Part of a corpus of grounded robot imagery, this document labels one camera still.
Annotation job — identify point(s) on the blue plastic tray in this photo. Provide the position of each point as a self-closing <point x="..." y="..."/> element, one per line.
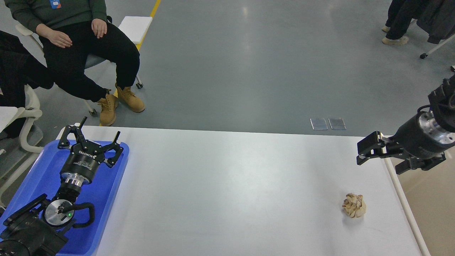
<point x="44" y="177"/>

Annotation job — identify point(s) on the beige waste bin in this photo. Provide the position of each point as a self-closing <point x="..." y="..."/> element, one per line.
<point x="431" y="196"/>

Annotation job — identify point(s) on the metal floor plate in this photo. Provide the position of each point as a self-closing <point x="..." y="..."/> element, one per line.
<point x="337" y="124"/>
<point x="318" y="124"/>

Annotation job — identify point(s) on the left metal floor plate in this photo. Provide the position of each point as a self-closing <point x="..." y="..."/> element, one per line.
<point x="318" y="124"/>

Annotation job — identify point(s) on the person in black left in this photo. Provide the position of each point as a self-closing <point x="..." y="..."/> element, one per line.
<point x="18" y="68"/>

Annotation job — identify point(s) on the standing person dark trousers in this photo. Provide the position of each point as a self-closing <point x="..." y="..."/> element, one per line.
<point x="400" y="15"/>

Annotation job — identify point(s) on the white foam board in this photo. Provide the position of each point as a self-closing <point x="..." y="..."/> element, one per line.
<point x="135" y="27"/>

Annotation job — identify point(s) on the chair with dark coat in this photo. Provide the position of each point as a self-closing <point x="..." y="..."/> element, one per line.
<point x="437" y="18"/>

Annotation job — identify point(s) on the white chair at left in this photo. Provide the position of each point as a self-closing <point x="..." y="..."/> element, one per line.
<point x="19" y="153"/>

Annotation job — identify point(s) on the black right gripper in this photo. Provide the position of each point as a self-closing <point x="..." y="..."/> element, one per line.
<point x="426" y="136"/>

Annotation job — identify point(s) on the seated person green sweater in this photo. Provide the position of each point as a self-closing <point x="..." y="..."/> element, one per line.
<point x="69" y="31"/>

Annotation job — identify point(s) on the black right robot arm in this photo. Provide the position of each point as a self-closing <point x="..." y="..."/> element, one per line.
<point x="441" y="100"/>

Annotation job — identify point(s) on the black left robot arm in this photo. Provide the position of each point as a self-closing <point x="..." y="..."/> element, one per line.
<point x="39" y="227"/>

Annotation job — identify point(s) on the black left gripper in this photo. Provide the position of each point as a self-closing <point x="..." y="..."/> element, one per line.
<point x="82" y="161"/>

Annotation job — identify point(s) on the brown paper ball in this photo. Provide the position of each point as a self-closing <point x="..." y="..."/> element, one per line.
<point x="354" y="205"/>

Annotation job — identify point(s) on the right metal floor plate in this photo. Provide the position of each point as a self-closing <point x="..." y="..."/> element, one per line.
<point x="337" y="124"/>

